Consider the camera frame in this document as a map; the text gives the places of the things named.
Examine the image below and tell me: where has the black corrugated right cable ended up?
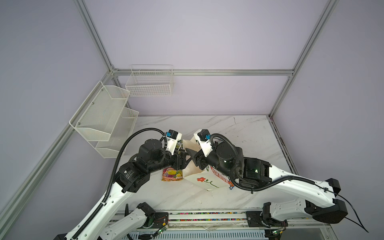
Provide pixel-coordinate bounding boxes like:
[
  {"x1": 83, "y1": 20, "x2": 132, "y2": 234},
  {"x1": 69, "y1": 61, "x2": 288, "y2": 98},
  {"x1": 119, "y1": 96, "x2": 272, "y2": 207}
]
[{"x1": 208, "y1": 133, "x2": 316, "y2": 193}]

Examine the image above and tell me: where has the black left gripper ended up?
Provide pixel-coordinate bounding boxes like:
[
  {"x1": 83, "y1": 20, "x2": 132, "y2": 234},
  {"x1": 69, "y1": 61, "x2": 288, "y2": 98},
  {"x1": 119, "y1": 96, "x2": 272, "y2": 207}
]
[{"x1": 148, "y1": 147, "x2": 190, "y2": 174}]

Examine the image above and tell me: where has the white flowered paper bag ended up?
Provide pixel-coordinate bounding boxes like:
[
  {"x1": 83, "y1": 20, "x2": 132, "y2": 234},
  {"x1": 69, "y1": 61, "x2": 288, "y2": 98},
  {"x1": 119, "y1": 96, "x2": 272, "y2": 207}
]
[{"x1": 179, "y1": 139, "x2": 235, "y2": 192}]

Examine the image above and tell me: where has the white wire basket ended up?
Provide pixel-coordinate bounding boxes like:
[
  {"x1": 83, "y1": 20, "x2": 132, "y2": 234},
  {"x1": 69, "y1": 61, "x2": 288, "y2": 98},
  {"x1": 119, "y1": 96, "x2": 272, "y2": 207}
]
[{"x1": 126, "y1": 65, "x2": 174, "y2": 97}]

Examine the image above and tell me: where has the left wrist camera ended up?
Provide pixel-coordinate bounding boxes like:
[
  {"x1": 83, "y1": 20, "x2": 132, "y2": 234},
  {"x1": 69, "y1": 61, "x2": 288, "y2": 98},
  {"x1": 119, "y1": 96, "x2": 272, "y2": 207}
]
[{"x1": 166, "y1": 130, "x2": 183, "y2": 155}]

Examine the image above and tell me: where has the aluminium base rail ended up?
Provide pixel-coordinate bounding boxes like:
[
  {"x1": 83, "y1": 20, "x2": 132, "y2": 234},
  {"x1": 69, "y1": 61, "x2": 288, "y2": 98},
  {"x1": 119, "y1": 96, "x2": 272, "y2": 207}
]
[{"x1": 149, "y1": 209, "x2": 332, "y2": 231}]

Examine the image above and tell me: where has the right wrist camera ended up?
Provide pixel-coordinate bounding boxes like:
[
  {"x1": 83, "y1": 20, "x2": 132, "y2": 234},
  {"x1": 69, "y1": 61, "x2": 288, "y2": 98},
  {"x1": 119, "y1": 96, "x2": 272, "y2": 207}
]
[{"x1": 194, "y1": 129, "x2": 213, "y2": 157}]

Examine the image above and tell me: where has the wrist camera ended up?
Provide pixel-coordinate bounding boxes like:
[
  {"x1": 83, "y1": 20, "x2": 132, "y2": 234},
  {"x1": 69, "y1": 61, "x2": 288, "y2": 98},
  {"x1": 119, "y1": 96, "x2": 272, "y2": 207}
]
[
  {"x1": 166, "y1": 130, "x2": 183, "y2": 155},
  {"x1": 194, "y1": 129, "x2": 213, "y2": 157}
]

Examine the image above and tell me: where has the white mesh two-tier shelf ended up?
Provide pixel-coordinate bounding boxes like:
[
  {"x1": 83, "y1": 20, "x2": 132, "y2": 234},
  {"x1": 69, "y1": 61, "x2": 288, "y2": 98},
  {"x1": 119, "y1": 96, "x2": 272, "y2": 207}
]
[{"x1": 69, "y1": 82, "x2": 139, "y2": 159}]

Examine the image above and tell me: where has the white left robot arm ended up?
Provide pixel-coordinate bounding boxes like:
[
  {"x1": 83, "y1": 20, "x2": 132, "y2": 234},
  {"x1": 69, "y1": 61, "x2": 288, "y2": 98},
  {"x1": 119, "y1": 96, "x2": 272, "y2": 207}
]
[{"x1": 55, "y1": 137, "x2": 189, "y2": 240}]

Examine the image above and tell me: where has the aluminium frame post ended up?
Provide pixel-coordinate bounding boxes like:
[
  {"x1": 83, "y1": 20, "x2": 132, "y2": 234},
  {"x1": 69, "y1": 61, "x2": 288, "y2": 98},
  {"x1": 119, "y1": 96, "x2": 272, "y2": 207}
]
[{"x1": 74, "y1": 0, "x2": 114, "y2": 72}]

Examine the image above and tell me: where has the black corrugated cable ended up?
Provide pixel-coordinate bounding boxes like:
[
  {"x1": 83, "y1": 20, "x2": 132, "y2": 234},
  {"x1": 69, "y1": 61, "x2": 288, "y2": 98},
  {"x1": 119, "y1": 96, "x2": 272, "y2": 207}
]
[
  {"x1": 208, "y1": 133, "x2": 316, "y2": 193},
  {"x1": 70, "y1": 127, "x2": 166, "y2": 240}
]

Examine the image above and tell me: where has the pink Fox's fruits candy bag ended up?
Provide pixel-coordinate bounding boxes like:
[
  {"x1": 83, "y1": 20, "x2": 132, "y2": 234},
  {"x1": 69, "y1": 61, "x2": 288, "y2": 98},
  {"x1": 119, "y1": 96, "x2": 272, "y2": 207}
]
[{"x1": 162, "y1": 168, "x2": 184, "y2": 182}]

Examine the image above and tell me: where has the black corrugated left cable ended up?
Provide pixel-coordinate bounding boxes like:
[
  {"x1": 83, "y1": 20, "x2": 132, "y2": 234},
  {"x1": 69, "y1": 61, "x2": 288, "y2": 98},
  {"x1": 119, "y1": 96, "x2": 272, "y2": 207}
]
[{"x1": 70, "y1": 127, "x2": 166, "y2": 240}]

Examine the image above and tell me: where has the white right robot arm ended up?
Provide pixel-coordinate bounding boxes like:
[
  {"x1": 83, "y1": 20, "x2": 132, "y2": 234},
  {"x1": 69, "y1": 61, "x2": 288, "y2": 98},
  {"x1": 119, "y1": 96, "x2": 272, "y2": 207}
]
[{"x1": 186, "y1": 142, "x2": 348, "y2": 224}]

